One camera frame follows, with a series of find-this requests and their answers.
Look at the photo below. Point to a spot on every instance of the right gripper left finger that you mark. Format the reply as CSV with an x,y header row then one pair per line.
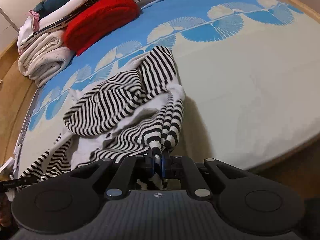
x,y
69,201

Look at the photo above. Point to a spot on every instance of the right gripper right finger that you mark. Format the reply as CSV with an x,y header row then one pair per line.
x,y
244,200

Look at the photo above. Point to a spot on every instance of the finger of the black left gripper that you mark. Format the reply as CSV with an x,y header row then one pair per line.
x,y
11,184

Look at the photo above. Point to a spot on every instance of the black white striped hooded garment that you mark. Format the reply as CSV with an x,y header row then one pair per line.
x,y
137,111

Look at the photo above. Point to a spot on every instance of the white folded clothes stack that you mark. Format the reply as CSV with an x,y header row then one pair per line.
x,y
35,26

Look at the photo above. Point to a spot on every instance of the wooden bed headboard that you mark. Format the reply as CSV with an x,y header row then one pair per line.
x,y
16,95

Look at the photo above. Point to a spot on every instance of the cream folded quilt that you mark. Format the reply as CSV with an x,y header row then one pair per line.
x,y
45,57

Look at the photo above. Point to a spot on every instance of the blue white patterned bedsheet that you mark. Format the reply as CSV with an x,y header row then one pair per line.
x,y
250,70

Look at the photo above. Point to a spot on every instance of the red folded blanket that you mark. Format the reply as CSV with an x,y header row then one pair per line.
x,y
97,21

